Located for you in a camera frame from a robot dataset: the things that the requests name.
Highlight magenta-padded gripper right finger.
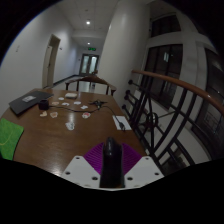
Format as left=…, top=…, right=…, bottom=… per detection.
left=121, top=143, right=165, bottom=189

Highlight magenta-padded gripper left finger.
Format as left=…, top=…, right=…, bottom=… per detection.
left=61, top=142, right=106, bottom=189

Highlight black computer mouse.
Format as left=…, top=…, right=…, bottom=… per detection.
left=99, top=136, right=126, bottom=189

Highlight green mouse pad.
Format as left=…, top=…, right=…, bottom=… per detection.
left=0, top=117, right=25, bottom=161

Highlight white paper sticker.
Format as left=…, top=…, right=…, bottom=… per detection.
left=65, top=121, right=76, bottom=131

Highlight white paper card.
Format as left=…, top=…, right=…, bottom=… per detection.
left=112, top=115, right=132, bottom=131

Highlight small black cup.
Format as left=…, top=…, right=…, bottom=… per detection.
left=38, top=99, right=50, bottom=111

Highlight black closed laptop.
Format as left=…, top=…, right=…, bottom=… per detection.
left=8, top=90, right=54, bottom=116

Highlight wooden armchair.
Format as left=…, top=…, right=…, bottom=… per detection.
left=64, top=74, right=118, bottom=97

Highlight wooden-topped black metal railing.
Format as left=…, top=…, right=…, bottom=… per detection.
left=121, top=69, right=224, bottom=176

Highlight glass double door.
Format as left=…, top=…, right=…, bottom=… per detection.
left=79, top=53, right=100, bottom=76

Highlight side doorway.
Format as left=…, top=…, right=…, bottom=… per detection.
left=42, top=33, right=62, bottom=89

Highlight dark upper window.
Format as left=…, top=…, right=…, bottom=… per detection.
left=150, top=13, right=182, bottom=38

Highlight ceiling lights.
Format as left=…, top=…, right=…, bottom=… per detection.
left=85, top=19, right=92, bottom=46

